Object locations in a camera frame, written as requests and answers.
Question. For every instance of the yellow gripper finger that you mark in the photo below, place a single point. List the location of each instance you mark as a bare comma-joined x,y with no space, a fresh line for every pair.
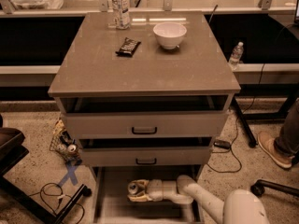
142,183
139,197

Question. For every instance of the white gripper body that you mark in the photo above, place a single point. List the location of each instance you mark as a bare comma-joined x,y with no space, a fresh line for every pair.
154,189

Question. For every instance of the redbull can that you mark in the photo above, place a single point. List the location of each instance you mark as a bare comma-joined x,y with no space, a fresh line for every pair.
133,188

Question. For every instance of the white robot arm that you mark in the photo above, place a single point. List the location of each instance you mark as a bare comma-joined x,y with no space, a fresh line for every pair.
239,207

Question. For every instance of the bottom drawer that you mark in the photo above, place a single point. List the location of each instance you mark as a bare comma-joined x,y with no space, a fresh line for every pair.
112,206

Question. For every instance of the drawer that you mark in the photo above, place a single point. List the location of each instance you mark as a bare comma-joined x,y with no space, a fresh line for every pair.
146,151
149,124
112,206

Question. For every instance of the middle drawer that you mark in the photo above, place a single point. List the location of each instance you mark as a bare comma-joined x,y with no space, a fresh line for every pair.
146,151

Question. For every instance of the top drawer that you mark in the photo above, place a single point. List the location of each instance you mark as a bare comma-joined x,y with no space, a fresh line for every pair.
149,124

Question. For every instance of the grey drawer cabinet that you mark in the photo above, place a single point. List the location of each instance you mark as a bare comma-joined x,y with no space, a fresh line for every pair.
192,77

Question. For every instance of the blue tape cross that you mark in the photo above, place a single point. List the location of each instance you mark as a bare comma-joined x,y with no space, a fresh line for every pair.
70,175

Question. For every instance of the black power adapter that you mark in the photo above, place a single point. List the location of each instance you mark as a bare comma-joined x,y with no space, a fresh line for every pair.
222,144

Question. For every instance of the black chair base leg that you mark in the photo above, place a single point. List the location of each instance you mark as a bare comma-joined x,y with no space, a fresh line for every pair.
258,188

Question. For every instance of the black table leg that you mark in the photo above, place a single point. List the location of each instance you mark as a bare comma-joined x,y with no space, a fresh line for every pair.
280,115

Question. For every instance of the tan shoe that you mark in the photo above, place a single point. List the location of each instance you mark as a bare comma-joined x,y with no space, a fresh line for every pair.
269,146

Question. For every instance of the black stand on left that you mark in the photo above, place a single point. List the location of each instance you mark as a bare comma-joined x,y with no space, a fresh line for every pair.
39,173

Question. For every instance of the dark snack bar wrapper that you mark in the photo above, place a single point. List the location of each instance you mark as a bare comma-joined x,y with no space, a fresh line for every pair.
128,47

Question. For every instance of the dark trouser leg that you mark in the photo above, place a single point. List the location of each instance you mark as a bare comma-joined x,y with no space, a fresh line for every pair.
288,140

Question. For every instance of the white bowl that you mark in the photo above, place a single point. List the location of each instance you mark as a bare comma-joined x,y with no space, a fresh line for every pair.
169,34

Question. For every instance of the small water bottle on ledge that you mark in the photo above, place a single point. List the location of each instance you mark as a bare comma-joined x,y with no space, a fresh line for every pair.
236,55

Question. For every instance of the clear plastic bottle on cabinet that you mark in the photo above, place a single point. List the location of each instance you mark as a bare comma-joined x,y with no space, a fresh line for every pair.
121,13

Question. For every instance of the wire basket with cans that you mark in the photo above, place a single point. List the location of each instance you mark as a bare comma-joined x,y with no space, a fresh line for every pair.
62,144

